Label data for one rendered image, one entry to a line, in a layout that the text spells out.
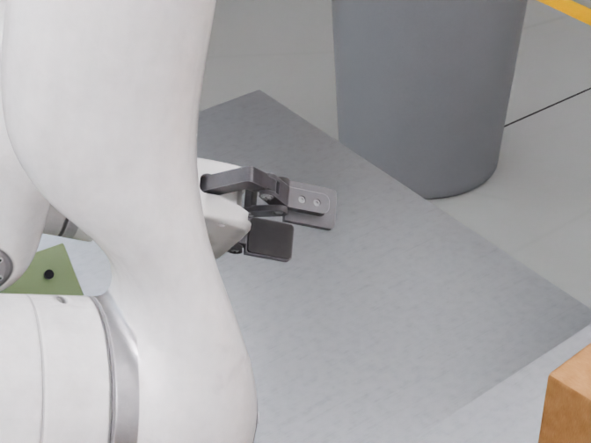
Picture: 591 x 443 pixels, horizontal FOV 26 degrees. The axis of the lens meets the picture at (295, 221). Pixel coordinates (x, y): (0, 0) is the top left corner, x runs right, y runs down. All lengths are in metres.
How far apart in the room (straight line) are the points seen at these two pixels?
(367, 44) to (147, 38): 2.18
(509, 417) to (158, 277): 0.62
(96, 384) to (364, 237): 0.79
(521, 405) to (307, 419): 0.20
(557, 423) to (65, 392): 0.33
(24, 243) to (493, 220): 2.13
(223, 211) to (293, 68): 2.55
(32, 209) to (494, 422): 0.53
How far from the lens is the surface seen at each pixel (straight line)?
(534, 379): 1.25
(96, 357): 0.66
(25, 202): 0.84
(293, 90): 3.37
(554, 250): 2.83
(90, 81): 0.60
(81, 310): 0.68
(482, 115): 2.87
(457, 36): 2.72
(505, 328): 1.30
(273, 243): 1.04
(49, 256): 1.10
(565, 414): 0.82
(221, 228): 0.94
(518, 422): 1.20
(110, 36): 0.59
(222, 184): 0.92
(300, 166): 1.52
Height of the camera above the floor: 1.65
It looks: 35 degrees down
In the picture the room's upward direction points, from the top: straight up
